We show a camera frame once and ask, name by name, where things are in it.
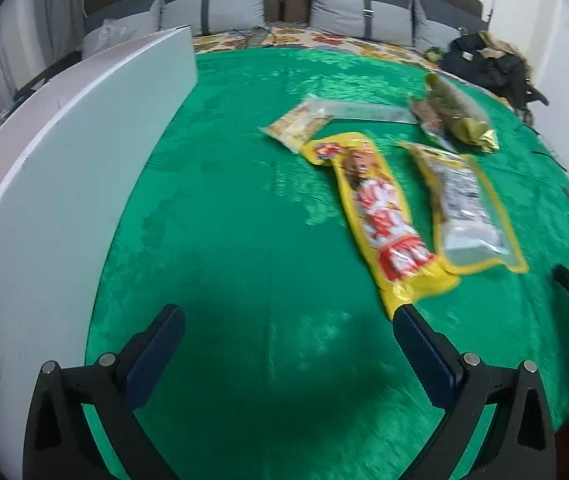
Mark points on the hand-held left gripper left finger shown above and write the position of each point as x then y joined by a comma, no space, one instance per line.
157,355

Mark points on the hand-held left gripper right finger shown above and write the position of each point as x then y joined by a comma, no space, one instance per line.
422,355

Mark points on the yellow-bordered clear snack packet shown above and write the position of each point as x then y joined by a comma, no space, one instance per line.
464,205

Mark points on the yellow red snack packet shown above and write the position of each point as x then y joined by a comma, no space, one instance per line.
379,210

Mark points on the white board panel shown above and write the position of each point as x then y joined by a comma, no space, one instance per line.
64,200

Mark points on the gold green snack bag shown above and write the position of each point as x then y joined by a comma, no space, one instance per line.
456,110

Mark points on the green-edged brown meat packet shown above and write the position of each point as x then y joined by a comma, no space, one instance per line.
432,122

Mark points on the long clear snack packet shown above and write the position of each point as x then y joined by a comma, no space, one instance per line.
374,111

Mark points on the pale yellow cake packet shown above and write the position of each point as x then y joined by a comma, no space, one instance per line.
297,125

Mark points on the green patterned bedspread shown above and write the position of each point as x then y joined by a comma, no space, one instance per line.
239,260

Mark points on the black chair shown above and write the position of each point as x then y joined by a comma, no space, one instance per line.
531,105

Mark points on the black jacket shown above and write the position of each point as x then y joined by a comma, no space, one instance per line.
484,67

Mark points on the beige cloth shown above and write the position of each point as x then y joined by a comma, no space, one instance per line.
496,42

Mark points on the small green item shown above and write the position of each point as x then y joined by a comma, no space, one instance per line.
434,54

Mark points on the grey two-tone pillow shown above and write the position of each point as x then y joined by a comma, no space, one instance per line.
439,22
214,5
349,7
119,15

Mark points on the clear plastic bag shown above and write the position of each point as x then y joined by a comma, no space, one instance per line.
114,30

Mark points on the floral bedsheet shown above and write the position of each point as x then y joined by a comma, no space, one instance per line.
324,37

